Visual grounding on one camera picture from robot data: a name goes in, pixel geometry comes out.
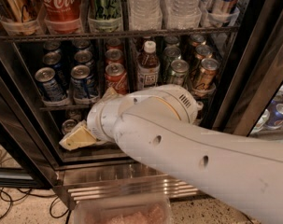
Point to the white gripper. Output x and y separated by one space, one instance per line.
99 120

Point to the pepsi can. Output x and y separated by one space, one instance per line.
54 61
50 88
84 82
85 57

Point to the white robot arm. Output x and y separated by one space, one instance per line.
156 127

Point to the bottom shelf silver can left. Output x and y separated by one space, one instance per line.
68 126

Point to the front red coca-cola can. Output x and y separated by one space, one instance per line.
116 78

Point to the stainless steel fridge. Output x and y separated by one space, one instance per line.
251 56

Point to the front green soda can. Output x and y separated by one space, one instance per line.
177 72

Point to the top shelf green lacroix can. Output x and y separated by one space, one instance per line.
104 10

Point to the front gold soda can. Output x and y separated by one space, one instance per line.
205 74

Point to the top shelf coca-cola can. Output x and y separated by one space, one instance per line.
62 14

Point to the top shelf water bottle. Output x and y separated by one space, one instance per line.
145 15

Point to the top shelf gold can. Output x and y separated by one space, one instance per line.
21 11

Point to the brown tea bottle white cap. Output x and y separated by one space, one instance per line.
148 66

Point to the clear plastic bin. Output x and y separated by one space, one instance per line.
151 208

